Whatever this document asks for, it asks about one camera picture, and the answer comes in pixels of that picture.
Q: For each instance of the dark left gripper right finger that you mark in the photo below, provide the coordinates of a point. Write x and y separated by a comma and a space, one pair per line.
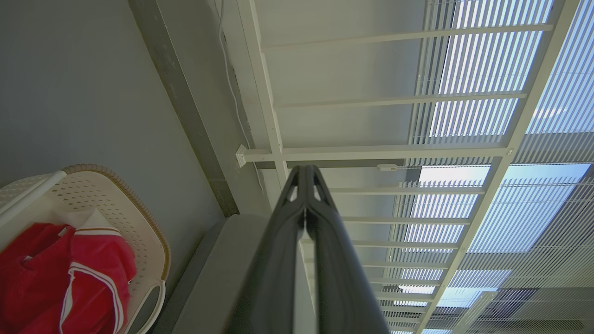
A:
343, 287

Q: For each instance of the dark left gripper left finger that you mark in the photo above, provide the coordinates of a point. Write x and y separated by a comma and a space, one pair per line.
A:
274, 278

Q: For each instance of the red cloth with white stripe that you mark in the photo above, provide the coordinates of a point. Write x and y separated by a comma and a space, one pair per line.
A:
93, 273

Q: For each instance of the cream perforated laundry basket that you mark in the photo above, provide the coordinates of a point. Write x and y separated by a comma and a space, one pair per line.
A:
134, 218

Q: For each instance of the grey baseboard strip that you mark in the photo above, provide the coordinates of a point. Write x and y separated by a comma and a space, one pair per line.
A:
185, 106

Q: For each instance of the white window blinds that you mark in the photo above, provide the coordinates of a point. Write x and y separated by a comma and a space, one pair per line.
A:
547, 208

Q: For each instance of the white metal railing frame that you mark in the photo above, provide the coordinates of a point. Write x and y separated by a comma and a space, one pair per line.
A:
385, 151

